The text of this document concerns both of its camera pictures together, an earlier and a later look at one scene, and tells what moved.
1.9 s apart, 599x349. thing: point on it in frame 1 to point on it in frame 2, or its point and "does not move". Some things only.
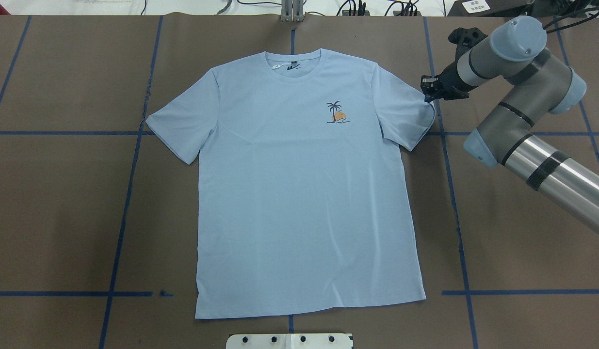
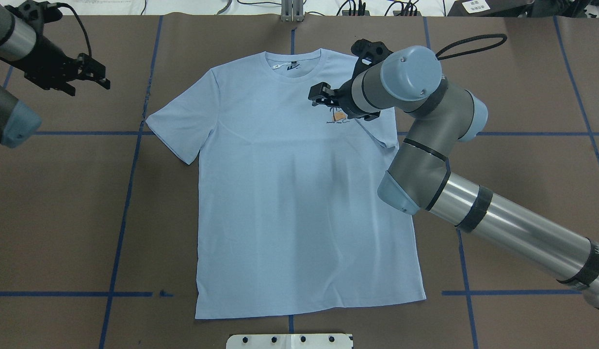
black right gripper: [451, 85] to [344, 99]
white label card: [476, 6] does not move
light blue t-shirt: [302, 203] does not move
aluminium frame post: [292, 10] does not move
